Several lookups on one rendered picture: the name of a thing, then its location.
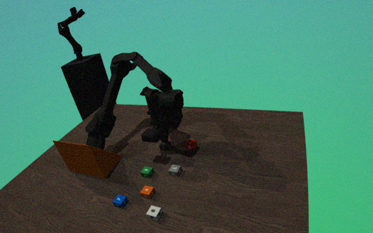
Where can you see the green block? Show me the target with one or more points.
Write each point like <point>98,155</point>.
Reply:
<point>147,172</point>

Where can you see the small blue block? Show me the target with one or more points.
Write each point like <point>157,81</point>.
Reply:
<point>120,201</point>

